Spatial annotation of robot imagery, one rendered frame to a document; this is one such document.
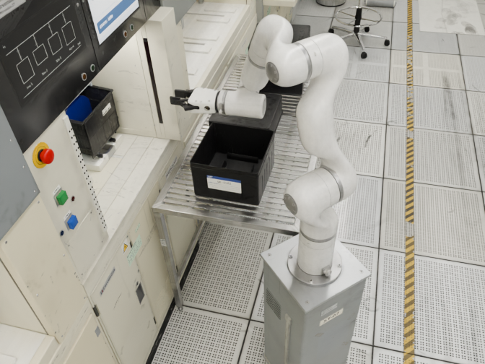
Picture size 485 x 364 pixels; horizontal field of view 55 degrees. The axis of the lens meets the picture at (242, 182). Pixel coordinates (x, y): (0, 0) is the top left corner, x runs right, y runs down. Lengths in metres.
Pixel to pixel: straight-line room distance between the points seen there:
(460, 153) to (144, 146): 2.27
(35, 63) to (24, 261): 0.49
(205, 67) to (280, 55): 1.39
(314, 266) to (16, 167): 0.95
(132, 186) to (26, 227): 0.65
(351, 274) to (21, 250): 1.03
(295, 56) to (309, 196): 0.39
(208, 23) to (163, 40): 1.25
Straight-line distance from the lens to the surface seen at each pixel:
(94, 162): 1.96
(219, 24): 2.98
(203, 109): 1.63
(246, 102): 1.59
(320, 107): 1.24
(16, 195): 1.22
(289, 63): 1.16
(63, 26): 1.33
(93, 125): 1.86
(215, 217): 1.82
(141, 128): 2.06
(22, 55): 1.20
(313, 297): 1.59
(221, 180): 1.81
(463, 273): 2.79
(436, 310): 2.59
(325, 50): 1.21
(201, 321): 2.44
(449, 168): 3.37
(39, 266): 1.37
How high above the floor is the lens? 2.09
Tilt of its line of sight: 43 degrees down
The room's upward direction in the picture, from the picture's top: 3 degrees counter-clockwise
